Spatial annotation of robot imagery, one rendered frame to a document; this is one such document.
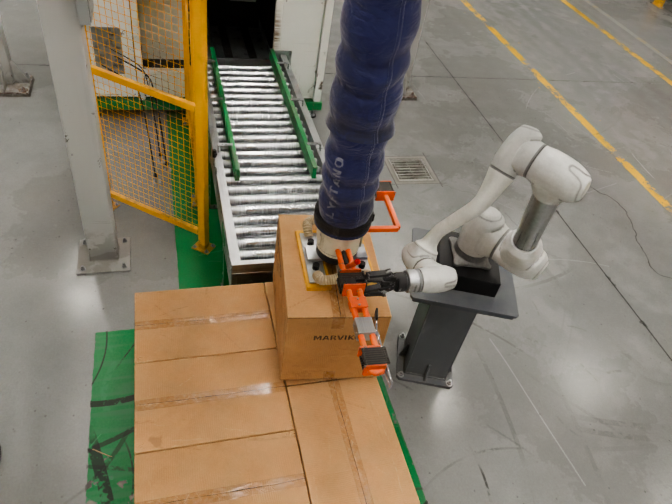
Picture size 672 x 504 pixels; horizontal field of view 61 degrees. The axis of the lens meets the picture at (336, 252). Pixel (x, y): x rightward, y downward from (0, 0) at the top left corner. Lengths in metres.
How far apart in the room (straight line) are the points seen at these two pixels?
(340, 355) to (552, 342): 1.79
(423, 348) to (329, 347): 0.90
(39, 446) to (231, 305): 1.07
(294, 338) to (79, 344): 1.46
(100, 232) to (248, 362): 1.44
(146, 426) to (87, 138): 1.52
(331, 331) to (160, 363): 0.75
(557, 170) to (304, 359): 1.18
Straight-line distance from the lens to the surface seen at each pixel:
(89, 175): 3.32
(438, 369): 3.22
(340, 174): 1.97
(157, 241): 3.83
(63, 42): 2.95
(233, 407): 2.38
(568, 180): 2.05
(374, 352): 1.88
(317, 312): 2.15
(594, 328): 4.04
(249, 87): 4.44
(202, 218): 3.58
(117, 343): 3.30
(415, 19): 1.76
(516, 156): 2.08
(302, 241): 2.39
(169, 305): 2.71
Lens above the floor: 2.58
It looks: 42 degrees down
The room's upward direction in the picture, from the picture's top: 11 degrees clockwise
